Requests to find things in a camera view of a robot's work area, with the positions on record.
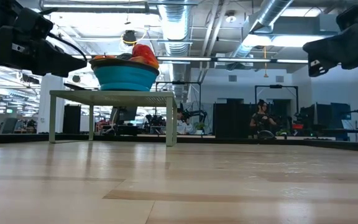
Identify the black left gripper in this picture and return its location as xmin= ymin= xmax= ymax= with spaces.
xmin=0 ymin=26 xmax=88 ymax=78

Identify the purple plum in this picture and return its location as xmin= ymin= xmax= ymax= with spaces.
xmin=116 ymin=52 xmax=134 ymax=61

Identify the red orange mango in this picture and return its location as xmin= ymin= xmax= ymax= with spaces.
xmin=131 ymin=43 xmax=160 ymax=69

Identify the ceiling light strip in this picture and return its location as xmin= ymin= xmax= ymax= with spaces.
xmin=275 ymin=58 xmax=310 ymax=64
xmin=156 ymin=56 xmax=213 ymax=62

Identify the black cabinet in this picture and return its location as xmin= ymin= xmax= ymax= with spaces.
xmin=62 ymin=104 xmax=82 ymax=134

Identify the blue monitor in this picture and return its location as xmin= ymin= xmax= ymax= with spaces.
xmin=330 ymin=102 xmax=352 ymax=121

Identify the blue collapsible bowl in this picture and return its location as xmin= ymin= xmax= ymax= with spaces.
xmin=88 ymin=57 xmax=160 ymax=92

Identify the dark monitor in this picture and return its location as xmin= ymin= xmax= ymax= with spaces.
xmin=300 ymin=103 xmax=332 ymax=130
xmin=112 ymin=105 xmax=139 ymax=125

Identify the green perforated metal stand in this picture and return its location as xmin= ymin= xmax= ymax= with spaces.
xmin=48 ymin=89 xmax=178 ymax=147

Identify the black ceiling device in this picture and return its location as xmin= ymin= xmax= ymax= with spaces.
xmin=122 ymin=29 xmax=138 ymax=47

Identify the person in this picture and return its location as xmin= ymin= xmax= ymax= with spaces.
xmin=249 ymin=98 xmax=278 ymax=139
xmin=175 ymin=108 xmax=196 ymax=136

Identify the black partition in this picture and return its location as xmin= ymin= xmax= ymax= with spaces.
xmin=213 ymin=102 xmax=254 ymax=138

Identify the green potted plant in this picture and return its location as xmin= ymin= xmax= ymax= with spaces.
xmin=194 ymin=121 xmax=206 ymax=135

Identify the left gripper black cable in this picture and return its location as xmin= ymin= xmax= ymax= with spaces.
xmin=47 ymin=30 xmax=88 ymax=63

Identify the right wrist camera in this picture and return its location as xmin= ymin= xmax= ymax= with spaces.
xmin=336 ymin=0 xmax=358 ymax=32

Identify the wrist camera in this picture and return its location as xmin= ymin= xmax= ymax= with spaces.
xmin=336 ymin=0 xmax=358 ymax=32
xmin=12 ymin=6 xmax=55 ymax=40

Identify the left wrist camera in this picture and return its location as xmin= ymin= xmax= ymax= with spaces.
xmin=12 ymin=6 xmax=55 ymax=40

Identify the black gantry frame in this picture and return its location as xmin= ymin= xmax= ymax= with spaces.
xmin=155 ymin=80 xmax=203 ymax=125
xmin=254 ymin=84 xmax=300 ymax=125

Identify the slanted silver ceiling duct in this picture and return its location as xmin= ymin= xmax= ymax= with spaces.
xmin=228 ymin=0 xmax=294 ymax=60

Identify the black aluminium table frame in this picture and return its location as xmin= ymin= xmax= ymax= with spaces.
xmin=0 ymin=133 xmax=358 ymax=153

